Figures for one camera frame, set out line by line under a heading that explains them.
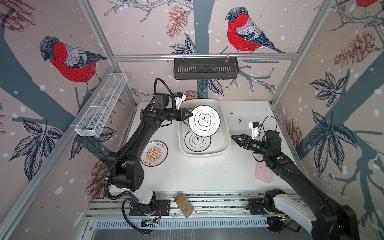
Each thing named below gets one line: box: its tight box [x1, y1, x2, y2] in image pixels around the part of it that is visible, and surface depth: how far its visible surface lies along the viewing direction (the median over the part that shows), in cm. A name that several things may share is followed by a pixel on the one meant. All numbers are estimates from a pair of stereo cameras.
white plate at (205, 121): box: [188, 105, 221, 138], surface depth 81 cm
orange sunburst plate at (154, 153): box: [140, 140, 169, 167], surface depth 94 cm
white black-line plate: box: [184, 130, 212, 152], surface depth 99 cm
